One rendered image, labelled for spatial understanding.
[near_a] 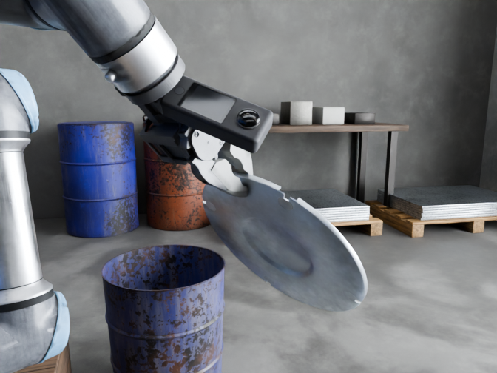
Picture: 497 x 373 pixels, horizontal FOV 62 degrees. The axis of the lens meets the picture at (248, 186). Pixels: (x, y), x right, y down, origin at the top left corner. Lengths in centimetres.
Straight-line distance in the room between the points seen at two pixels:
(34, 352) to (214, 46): 347
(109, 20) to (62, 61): 367
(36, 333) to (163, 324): 58
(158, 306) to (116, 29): 103
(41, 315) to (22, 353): 7
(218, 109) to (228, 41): 363
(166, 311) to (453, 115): 419
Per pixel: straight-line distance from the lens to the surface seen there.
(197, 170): 49
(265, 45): 414
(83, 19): 41
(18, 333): 85
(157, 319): 136
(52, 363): 131
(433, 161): 495
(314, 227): 54
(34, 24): 51
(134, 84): 43
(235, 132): 43
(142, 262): 170
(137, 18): 42
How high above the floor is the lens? 102
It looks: 11 degrees down
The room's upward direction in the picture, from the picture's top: straight up
